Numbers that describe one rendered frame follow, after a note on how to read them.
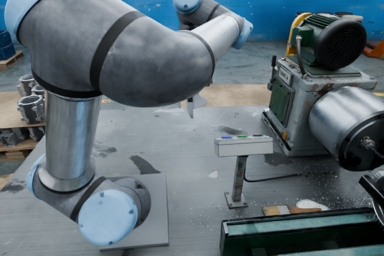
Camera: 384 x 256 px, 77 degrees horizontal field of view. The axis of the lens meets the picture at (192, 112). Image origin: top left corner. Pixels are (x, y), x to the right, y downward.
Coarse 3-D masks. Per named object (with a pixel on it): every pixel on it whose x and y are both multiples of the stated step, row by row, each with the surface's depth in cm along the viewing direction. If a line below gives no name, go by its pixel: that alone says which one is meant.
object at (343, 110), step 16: (336, 96) 83; (352, 96) 80; (368, 96) 78; (320, 112) 85; (336, 112) 79; (352, 112) 75; (368, 112) 72; (320, 128) 84; (336, 128) 77; (352, 128) 73; (368, 128) 73; (320, 144) 91; (336, 144) 77; (352, 144) 75; (368, 144) 72; (336, 160) 80; (352, 160) 78; (368, 160) 80
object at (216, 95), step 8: (208, 88) 322; (216, 88) 322; (224, 88) 322; (232, 88) 322; (240, 88) 322; (248, 88) 322; (256, 88) 322; (264, 88) 322; (208, 96) 302; (216, 96) 302; (224, 96) 302; (232, 96) 302; (240, 96) 302; (248, 96) 302; (256, 96) 302; (264, 96) 302; (184, 104) 284; (208, 104) 284; (216, 104) 284; (224, 104) 284; (232, 104) 284; (240, 104) 284; (248, 104) 284; (256, 104) 284; (264, 104) 284
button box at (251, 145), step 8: (248, 136) 78; (264, 136) 76; (216, 144) 74; (224, 144) 72; (232, 144) 72; (240, 144) 72; (248, 144) 72; (256, 144) 72; (264, 144) 73; (272, 144) 73; (216, 152) 75; (224, 152) 72; (232, 152) 72; (240, 152) 72; (248, 152) 72; (256, 152) 72; (264, 152) 73; (272, 152) 73
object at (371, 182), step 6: (360, 180) 67; (366, 180) 65; (372, 180) 65; (366, 186) 65; (372, 186) 63; (378, 186) 63; (372, 192) 63; (378, 192) 62; (378, 198) 62; (378, 204) 62
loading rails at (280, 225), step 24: (264, 216) 67; (288, 216) 67; (312, 216) 68; (336, 216) 68; (360, 216) 68; (240, 240) 65; (264, 240) 66; (288, 240) 67; (312, 240) 68; (336, 240) 70; (360, 240) 71
